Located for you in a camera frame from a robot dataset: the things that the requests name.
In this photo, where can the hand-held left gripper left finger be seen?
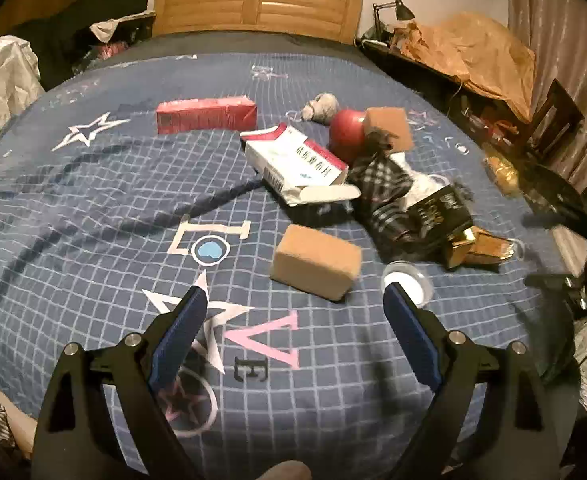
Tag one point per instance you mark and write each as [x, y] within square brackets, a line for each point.
[183, 330]

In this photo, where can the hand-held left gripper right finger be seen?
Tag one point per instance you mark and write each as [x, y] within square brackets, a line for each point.
[411, 330]

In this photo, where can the black plaid cloth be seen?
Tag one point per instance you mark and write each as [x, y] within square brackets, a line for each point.
[378, 185]

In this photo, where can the clear round plastic lid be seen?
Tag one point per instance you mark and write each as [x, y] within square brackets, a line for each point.
[416, 280]

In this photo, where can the gold foil box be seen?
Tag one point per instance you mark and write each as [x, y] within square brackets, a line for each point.
[478, 250]

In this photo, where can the black and gold packet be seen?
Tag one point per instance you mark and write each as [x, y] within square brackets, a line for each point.
[436, 215]

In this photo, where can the blue printed checked blanket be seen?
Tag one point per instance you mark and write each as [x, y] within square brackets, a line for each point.
[123, 200]

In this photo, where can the yellow snack packet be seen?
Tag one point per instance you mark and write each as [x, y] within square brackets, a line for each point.
[501, 172]

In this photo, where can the black office chair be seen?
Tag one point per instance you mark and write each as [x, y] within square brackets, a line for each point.
[558, 195]

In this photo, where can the white medicine box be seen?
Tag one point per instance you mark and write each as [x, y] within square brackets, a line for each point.
[293, 157]

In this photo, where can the red round toy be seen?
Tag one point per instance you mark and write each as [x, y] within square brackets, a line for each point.
[346, 132]

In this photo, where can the red long carton box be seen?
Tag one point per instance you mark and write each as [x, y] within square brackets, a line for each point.
[203, 115]

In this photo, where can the dark desk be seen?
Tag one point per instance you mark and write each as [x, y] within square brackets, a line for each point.
[408, 70]

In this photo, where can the wooden chair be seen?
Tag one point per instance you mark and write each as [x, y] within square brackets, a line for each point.
[556, 105]

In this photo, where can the crumpled brown paper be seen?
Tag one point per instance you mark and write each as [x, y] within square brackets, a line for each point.
[483, 55]

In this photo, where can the dark grey bed sheet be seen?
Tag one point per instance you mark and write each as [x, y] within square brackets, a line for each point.
[223, 42]

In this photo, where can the small white cloth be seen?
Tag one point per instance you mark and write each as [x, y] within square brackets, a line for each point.
[106, 29]

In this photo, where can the black desk lamp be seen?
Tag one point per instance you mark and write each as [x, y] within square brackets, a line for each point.
[403, 10]

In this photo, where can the black clothing pile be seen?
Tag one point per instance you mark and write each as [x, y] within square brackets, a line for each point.
[73, 25]

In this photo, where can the wooden bed headboard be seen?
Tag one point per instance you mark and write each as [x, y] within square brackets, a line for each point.
[253, 5]

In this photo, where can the beige curtain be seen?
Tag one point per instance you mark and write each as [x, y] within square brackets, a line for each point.
[558, 10]

